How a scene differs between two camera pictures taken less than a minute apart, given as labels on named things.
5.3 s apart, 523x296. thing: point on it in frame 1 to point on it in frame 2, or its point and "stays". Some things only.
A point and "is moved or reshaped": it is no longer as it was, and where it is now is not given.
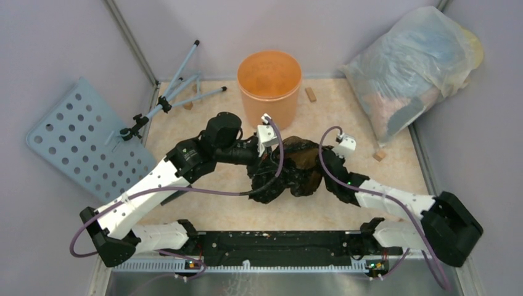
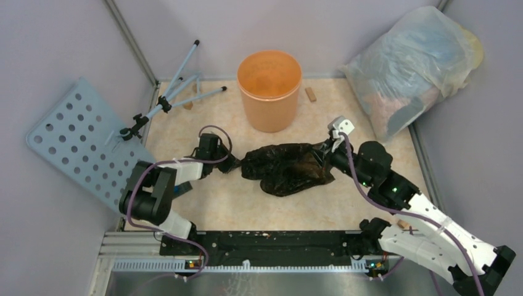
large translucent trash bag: (404, 73) stays
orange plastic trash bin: (269, 82) stays
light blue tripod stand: (165, 102) stays
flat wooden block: (311, 94) stays
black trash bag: (300, 172) is moved or reshaped
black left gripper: (267, 162) to (232, 162)
